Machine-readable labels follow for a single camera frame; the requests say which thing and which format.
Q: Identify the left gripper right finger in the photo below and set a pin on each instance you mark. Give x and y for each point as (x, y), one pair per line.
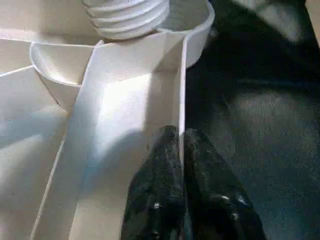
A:
(212, 195)

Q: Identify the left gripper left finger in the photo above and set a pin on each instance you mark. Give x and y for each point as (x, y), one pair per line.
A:
(157, 187)

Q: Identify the white plastic table top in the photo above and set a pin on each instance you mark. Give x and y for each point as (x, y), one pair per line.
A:
(112, 100)

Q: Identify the white plastic table leg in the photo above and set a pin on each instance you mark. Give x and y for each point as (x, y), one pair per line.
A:
(125, 17)

